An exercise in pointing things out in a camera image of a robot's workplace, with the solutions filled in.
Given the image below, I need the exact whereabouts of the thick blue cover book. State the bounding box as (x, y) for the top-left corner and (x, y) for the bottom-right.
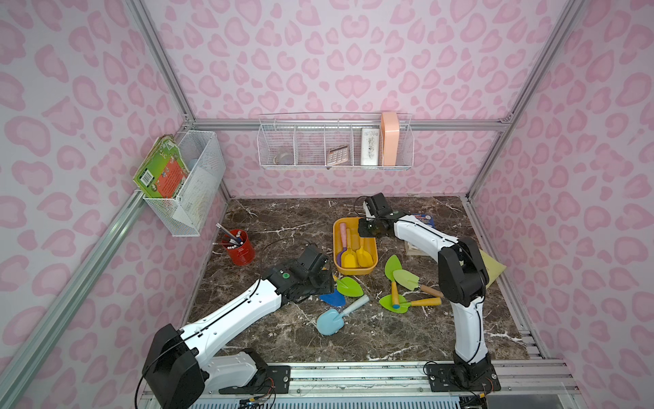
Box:
(405, 214), (435, 257)

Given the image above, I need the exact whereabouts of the white paper in basket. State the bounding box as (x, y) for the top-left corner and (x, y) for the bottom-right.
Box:
(173, 165), (216, 230)

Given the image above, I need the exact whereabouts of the round metal tin in shelf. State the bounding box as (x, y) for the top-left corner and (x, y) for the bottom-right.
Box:
(274, 147), (296, 166)

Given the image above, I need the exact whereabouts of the white wire shelf back wall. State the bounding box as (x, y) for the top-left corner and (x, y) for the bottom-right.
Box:
(256, 112), (415, 170)

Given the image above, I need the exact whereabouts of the green pointed trowel yellow handle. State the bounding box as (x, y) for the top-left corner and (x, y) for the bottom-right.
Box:
(334, 276), (364, 298)

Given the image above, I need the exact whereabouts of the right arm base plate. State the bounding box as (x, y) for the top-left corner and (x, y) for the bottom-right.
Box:
(422, 361), (502, 395)

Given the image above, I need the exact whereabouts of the white box in shelf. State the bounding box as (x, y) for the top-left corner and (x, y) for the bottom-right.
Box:
(360, 128), (381, 166)

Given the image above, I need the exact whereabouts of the small calculator in shelf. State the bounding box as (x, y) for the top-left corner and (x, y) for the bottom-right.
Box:
(326, 145), (351, 167)

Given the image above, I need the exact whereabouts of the pale green shovel wooden handle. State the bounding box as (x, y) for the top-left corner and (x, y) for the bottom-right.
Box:
(393, 269), (445, 298)

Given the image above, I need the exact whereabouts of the red pen cup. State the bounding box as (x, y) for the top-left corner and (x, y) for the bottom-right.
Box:
(216, 223), (255, 267)

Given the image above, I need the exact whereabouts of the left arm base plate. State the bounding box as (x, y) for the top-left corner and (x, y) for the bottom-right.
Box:
(219, 365), (291, 395)

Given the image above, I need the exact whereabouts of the yellow green booklet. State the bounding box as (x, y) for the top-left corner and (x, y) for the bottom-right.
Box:
(480, 250), (507, 288)

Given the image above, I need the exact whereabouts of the light blue shovel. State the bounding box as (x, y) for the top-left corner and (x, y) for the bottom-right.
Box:
(316, 295), (370, 336)

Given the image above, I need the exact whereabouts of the round green trowel yellow handle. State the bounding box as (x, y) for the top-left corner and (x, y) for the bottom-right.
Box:
(379, 295), (442, 314)

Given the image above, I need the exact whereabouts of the purple shovel pink handle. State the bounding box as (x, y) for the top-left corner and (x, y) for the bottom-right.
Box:
(337, 223), (347, 267)

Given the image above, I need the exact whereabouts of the blue shovel wooden handle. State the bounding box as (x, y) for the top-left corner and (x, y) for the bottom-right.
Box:
(320, 290), (347, 308)

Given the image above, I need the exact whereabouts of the pink box in shelf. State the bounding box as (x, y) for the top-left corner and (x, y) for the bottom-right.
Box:
(380, 112), (400, 167)

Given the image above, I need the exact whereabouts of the narrow green trowel yellow handle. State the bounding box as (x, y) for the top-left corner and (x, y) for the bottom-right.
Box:
(384, 255), (402, 311)

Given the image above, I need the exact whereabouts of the small yellow shovel yellow handle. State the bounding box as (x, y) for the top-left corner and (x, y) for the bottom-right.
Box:
(354, 235), (374, 269)

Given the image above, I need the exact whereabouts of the yellow plastic storage box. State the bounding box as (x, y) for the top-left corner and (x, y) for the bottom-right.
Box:
(332, 217), (379, 276)

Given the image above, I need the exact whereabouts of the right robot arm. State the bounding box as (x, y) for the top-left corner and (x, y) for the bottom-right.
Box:
(359, 194), (491, 371)

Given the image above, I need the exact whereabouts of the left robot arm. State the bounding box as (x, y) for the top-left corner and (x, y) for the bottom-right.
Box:
(141, 244), (335, 408)

